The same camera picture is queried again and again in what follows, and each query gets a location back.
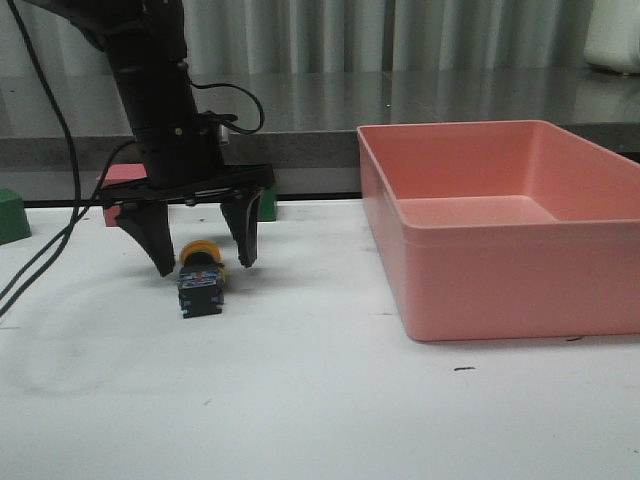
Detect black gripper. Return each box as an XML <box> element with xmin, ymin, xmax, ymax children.
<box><xmin>98</xmin><ymin>164</ymin><xmax>275</xmax><ymax>277</ymax></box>

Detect yellow push button switch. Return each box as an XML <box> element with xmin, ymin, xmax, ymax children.
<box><xmin>177</xmin><ymin>240</ymin><xmax>226</xmax><ymax>318</ymax></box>

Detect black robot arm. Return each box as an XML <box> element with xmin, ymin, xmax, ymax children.
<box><xmin>36</xmin><ymin>1</ymin><xmax>275</xmax><ymax>276</ymax></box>

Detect left green cube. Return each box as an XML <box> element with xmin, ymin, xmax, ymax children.
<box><xmin>258</xmin><ymin>186</ymin><xmax>278</xmax><ymax>222</ymax></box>

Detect green cube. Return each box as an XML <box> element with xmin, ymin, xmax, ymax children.
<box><xmin>0</xmin><ymin>188</ymin><xmax>31</xmax><ymax>245</ymax></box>
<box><xmin>258</xmin><ymin>186</ymin><xmax>278</xmax><ymax>222</ymax></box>

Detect far pink cube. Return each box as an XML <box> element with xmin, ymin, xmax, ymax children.
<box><xmin>101</xmin><ymin>163</ymin><xmax>147</xmax><ymax>227</ymax></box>

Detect grey stone counter shelf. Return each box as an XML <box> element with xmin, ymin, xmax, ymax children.
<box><xmin>1</xmin><ymin>67</ymin><xmax>639</xmax><ymax>204</ymax></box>

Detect right green cube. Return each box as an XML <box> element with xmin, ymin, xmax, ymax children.
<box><xmin>0</xmin><ymin>188</ymin><xmax>31</xmax><ymax>245</ymax></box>

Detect pink plastic bin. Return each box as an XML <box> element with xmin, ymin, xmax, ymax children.
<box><xmin>357</xmin><ymin>120</ymin><xmax>639</xmax><ymax>342</ymax></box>

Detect white appliance on counter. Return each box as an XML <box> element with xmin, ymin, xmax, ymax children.
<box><xmin>583</xmin><ymin>0</ymin><xmax>639</xmax><ymax>75</ymax></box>

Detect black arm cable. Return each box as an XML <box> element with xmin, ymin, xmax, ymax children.
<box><xmin>0</xmin><ymin>0</ymin><xmax>266</xmax><ymax>319</ymax></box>

